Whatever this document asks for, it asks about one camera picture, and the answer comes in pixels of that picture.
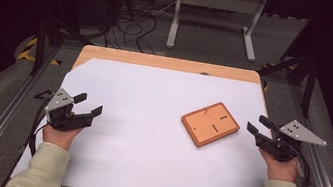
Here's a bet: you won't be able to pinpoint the white table cover sheet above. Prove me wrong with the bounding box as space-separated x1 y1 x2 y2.
9 47 283 187

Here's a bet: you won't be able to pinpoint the right hand-held gripper black cable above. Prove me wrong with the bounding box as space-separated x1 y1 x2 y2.
287 153 315 187

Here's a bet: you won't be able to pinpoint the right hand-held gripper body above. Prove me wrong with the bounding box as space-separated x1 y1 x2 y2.
252 113 331 169

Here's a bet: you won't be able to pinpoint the person's left hand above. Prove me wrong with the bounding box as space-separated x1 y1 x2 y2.
40 122 84 154

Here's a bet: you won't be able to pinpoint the black tripod stand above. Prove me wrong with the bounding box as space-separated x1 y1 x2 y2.
252 0 330 121
25 0 100 85

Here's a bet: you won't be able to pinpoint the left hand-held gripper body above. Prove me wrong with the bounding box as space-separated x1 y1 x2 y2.
42 85 99 136

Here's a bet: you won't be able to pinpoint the black floor cables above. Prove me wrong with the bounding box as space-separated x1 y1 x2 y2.
100 0 178 57

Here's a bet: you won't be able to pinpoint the yellow black hazard tape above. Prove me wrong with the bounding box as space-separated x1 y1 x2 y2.
16 34 65 68

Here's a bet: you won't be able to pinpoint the person's right hand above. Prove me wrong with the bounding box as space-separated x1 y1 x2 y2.
253 148 302 185

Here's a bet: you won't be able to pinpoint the white metal stand frame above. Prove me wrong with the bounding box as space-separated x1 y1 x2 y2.
165 0 269 64

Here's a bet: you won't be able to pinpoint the orange wooden picture frame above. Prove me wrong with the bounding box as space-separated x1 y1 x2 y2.
177 95 245 154

